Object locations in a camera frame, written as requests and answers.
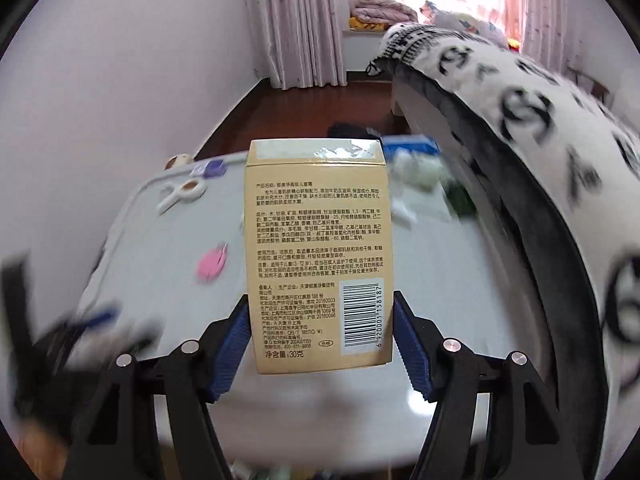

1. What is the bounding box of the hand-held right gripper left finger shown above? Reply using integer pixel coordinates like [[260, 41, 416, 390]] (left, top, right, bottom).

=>
[[62, 292, 251, 480]]

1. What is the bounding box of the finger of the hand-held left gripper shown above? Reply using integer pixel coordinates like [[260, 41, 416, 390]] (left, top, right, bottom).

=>
[[70, 305, 123, 333]]

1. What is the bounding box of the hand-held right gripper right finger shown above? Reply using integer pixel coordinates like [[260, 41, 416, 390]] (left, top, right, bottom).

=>
[[392, 290, 586, 480]]

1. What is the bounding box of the beige cardboard box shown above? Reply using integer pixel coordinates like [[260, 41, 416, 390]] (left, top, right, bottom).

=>
[[244, 139, 396, 376]]

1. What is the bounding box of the white clip with brown spot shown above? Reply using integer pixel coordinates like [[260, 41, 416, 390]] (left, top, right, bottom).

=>
[[156, 180, 208, 215]]

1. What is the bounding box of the white jar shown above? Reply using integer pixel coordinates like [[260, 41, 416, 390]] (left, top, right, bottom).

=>
[[395, 152, 443, 191]]

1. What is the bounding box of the small purple box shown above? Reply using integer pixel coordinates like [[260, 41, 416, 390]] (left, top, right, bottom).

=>
[[192, 159, 227, 178]]

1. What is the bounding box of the blue and white box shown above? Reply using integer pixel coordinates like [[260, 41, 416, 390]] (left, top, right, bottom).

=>
[[382, 135, 441, 157]]

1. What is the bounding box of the black cloth item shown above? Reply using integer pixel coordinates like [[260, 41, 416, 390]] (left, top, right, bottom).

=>
[[327, 121, 381, 141]]

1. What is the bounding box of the black and white printed blanket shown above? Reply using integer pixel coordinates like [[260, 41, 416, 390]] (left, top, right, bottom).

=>
[[375, 22, 640, 480]]

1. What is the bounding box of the white headboard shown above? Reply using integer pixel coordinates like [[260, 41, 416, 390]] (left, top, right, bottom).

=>
[[612, 60, 640, 137]]

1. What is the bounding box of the colourful bedding pile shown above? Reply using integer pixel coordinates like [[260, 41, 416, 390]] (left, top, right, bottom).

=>
[[417, 0, 510, 47]]

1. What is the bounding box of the pink patterned curtain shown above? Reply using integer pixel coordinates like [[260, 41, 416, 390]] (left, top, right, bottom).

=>
[[241, 0, 351, 89], [500, 0, 593, 77]]

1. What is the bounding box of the stack of folded quilts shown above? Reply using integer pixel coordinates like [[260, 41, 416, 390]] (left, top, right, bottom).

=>
[[348, 0, 419, 32]]

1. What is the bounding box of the white bed frame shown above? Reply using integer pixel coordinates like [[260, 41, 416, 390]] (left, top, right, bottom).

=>
[[390, 77, 418, 122]]

